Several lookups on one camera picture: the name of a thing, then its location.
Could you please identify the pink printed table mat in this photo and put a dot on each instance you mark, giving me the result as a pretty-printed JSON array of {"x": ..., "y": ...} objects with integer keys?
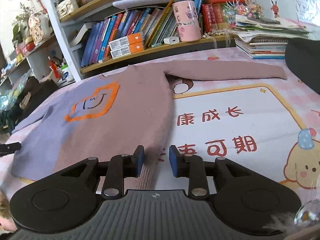
[{"x": 270, "y": 126}]

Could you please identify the pink and purple sweater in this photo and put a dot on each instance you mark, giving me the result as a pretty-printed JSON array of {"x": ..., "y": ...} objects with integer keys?
[{"x": 111, "y": 115}]

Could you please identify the colourful bead decoration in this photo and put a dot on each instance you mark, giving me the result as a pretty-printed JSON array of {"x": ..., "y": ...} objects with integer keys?
[{"x": 250, "y": 8}]

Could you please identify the orange white box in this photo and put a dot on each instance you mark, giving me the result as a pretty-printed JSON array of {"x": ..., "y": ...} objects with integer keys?
[
  {"x": 127, "y": 50},
  {"x": 126, "y": 40}
]

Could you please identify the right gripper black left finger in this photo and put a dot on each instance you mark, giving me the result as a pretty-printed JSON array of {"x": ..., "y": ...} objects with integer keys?
[{"x": 117, "y": 169}]

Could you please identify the upper orange white box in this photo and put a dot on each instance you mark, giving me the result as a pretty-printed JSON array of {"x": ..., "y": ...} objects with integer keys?
[{"x": 126, "y": 40}]

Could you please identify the stack of notebooks and papers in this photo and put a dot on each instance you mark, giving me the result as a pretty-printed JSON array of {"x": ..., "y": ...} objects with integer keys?
[{"x": 265, "y": 38}]

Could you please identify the pink cartoon cylinder container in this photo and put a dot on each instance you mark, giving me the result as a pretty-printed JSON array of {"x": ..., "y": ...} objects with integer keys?
[{"x": 187, "y": 21}]

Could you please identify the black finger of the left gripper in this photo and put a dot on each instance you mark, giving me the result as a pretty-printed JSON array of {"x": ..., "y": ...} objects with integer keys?
[{"x": 6, "y": 149}]

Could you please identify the white power adapter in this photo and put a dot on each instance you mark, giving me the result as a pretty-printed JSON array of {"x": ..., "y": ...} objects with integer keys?
[{"x": 171, "y": 40}]

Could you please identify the row of colourful books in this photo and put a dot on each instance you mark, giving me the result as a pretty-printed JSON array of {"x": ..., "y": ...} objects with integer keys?
[{"x": 156, "y": 22}]

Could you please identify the lower orange white box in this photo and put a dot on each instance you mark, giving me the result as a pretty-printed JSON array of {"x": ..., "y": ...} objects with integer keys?
[{"x": 127, "y": 50}]

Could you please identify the white side shelf unit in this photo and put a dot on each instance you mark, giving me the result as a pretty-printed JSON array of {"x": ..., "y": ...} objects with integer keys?
[{"x": 35, "y": 44}]

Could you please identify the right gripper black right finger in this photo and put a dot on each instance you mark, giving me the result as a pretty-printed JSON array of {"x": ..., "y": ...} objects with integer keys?
[{"x": 194, "y": 168}]

